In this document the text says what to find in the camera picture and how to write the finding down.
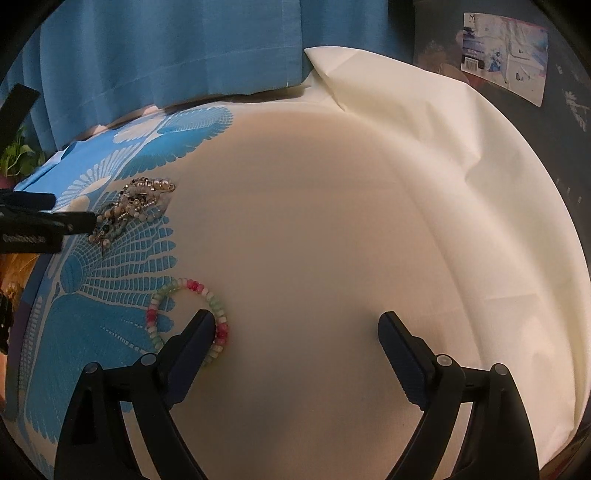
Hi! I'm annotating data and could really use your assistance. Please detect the pile of mixed beaded jewelry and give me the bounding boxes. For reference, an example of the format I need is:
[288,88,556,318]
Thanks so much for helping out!
[88,176,177,257]

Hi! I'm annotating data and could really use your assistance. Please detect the dark printed cover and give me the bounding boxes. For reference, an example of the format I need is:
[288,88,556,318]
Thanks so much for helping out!
[413,0,591,259]

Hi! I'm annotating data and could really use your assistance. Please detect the blue white printed tablecloth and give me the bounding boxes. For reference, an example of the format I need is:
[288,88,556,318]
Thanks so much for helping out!
[0,46,591,480]

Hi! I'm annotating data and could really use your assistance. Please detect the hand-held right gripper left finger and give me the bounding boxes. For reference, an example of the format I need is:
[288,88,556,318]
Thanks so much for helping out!
[53,309,217,480]

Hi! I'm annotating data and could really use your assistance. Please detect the blue curtain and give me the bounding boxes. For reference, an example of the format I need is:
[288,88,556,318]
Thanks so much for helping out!
[0,0,419,155]

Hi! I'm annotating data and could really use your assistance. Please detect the white printed label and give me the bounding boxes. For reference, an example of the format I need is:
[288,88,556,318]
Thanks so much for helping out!
[462,11,550,108]

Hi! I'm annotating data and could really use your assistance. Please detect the black flat object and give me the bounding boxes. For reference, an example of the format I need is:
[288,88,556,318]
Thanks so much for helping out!
[0,84,41,139]

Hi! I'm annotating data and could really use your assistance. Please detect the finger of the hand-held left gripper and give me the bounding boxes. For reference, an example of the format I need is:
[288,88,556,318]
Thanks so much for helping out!
[0,210,99,234]
[0,191,57,213]

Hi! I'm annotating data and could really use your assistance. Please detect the potted green plant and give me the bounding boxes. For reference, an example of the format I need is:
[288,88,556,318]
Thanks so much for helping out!
[0,127,47,178]

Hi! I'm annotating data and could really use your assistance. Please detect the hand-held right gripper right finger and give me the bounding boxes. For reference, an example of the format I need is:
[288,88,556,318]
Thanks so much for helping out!
[378,311,539,480]

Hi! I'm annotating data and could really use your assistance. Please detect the pastel pink green bead bracelet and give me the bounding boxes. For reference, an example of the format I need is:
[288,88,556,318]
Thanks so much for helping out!
[145,277,230,368]

